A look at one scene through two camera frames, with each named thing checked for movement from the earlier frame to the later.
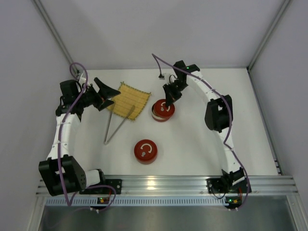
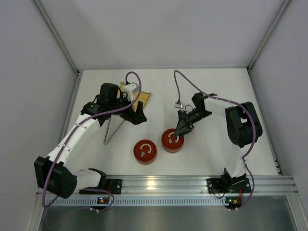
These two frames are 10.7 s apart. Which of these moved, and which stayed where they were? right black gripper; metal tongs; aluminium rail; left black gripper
Moved: left black gripper; right black gripper
Stayed: metal tongs; aluminium rail
